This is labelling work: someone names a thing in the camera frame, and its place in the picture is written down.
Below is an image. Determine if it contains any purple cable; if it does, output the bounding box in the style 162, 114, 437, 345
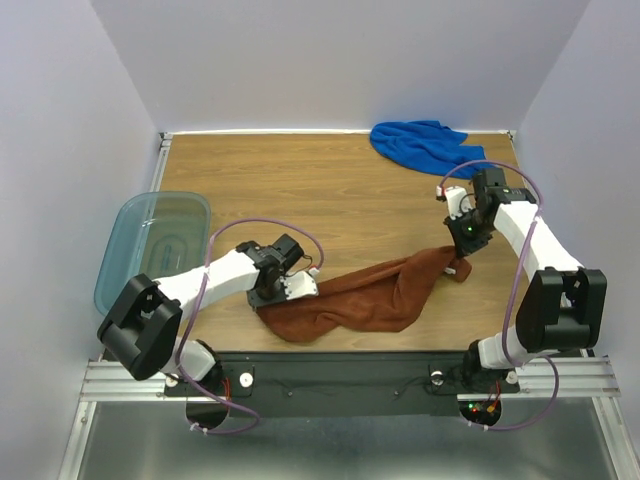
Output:
437, 159, 561, 432
174, 218, 326, 435

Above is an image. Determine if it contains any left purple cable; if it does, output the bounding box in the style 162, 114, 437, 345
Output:
174, 218, 326, 435

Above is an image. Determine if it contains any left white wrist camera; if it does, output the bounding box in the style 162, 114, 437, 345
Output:
281, 271, 318, 301

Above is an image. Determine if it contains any aluminium frame rail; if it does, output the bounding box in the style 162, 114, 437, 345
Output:
80, 356, 621, 402

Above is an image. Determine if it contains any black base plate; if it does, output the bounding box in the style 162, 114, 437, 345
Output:
164, 350, 522, 420

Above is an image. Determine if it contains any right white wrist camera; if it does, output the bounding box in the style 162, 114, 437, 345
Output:
436, 186, 467, 220

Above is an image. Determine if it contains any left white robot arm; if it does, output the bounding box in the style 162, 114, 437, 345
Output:
97, 234, 318, 394

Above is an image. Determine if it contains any blue towel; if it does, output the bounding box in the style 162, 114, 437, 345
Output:
369, 120, 486, 179

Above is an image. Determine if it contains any brown towel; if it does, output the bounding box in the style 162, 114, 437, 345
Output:
256, 246, 472, 344

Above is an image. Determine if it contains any teal plastic bin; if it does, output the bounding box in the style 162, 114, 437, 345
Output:
94, 191, 211, 315

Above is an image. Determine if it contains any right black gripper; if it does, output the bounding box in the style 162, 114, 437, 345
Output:
445, 206, 495, 258

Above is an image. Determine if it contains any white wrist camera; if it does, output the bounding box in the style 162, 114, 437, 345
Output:
436, 186, 467, 220
281, 271, 318, 301

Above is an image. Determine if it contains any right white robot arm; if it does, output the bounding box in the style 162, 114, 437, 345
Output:
436, 164, 607, 392

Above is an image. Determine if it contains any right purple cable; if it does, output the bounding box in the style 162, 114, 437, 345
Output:
437, 159, 561, 432

